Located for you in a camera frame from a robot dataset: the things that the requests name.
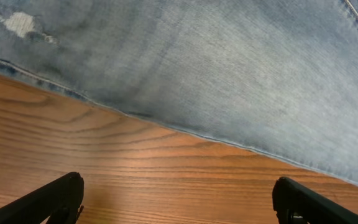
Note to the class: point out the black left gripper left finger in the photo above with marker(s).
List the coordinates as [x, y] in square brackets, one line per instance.
[60, 201]

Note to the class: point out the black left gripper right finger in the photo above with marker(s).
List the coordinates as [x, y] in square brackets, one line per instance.
[294, 203]

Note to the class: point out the light blue denim jeans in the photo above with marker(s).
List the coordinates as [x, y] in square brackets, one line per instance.
[279, 77]

